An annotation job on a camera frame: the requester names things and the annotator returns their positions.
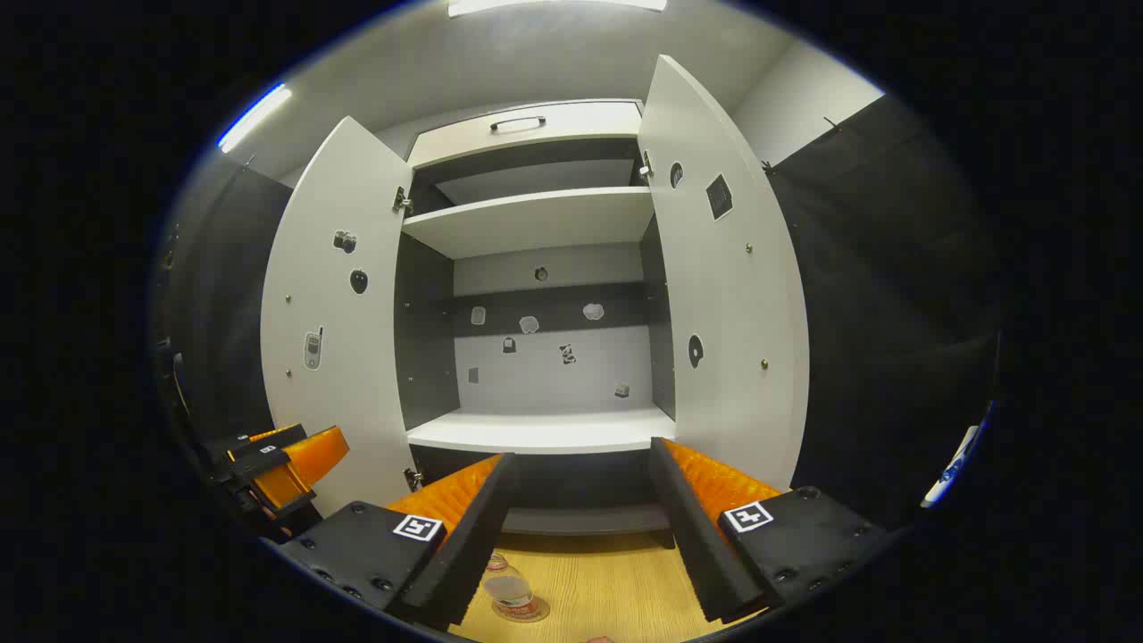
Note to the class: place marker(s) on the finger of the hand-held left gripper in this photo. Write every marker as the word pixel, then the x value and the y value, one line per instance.
pixel 312 455
pixel 241 442

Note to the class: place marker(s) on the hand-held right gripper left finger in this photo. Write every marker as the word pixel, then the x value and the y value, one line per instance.
pixel 464 545

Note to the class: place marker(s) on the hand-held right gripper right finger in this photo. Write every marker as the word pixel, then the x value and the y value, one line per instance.
pixel 692 536

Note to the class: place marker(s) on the clear water bottle red label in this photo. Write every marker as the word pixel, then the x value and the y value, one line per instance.
pixel 511 589

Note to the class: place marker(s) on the white cabinet door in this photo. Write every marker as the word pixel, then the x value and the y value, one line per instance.
pixel 339 357
pixel 723 295

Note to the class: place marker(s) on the round brown coaster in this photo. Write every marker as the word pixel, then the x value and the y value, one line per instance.
pixel 542 613

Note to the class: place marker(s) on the black backdrop cloth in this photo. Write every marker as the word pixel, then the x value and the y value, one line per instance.
pixel 884 313
pixel 232 295

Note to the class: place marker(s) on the white and grey cabinet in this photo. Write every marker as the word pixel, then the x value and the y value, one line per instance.
pixel 554 375

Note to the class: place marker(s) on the white cabinet shelf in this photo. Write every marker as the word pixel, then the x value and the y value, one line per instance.
pixel 536 221

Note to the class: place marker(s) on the short ceiling light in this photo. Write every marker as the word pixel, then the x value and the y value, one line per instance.
pixel 254 116

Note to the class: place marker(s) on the white cabinet drawer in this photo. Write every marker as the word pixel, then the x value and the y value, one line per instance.
pixel 571 125

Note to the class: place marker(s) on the long ceiling light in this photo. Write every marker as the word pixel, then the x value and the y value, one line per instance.
pixel 554 5

